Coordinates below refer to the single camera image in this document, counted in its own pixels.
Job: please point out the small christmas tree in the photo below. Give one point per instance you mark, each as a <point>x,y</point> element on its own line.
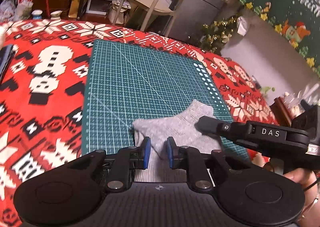
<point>213,37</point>

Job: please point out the grey polo shirt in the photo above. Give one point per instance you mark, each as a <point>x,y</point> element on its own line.
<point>182,128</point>

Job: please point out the white ceramic cup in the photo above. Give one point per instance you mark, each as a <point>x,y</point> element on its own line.
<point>56,15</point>

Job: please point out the person right hand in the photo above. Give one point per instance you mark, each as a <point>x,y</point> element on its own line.
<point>305,178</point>

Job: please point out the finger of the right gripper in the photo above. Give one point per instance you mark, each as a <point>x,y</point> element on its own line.
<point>211,126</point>

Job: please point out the grey refrigerator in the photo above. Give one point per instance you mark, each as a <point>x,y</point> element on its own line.
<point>191,15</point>

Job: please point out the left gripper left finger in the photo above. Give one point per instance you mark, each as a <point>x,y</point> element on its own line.
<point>71,192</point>

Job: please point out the folded blue jeans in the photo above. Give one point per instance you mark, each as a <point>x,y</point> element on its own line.
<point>6,55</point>

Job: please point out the green cutting mat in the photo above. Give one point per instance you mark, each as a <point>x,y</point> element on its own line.
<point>127,82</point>

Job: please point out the dark wooden side cabinet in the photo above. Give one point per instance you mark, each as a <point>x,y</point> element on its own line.
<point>281,112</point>

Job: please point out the blue ceramic cup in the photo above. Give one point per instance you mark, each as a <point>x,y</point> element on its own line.
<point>37,14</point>

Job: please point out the red christmas pattern blanket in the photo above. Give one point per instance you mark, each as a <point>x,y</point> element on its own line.
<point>42,94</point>

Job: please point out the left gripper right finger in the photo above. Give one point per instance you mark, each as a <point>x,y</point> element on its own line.
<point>248,194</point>

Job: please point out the white plastic bag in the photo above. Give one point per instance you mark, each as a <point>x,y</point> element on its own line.
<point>23,10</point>

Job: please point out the green christmas wall banner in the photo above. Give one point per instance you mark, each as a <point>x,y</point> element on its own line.
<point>295,20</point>

